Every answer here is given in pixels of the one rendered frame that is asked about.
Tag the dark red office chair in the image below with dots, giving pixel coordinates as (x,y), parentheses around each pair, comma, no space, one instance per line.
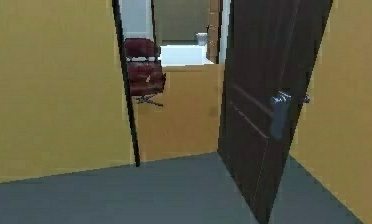
(144,71)

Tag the white table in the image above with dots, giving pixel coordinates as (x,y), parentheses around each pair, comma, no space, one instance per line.
(184,55)

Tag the small white cup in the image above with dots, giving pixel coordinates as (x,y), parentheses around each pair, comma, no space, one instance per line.
(202,38)

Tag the tan wooden shelf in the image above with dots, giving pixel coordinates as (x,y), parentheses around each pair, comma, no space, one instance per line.
(214,30)

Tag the dark brown room door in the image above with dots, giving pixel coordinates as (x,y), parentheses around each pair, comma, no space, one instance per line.
(260,66)

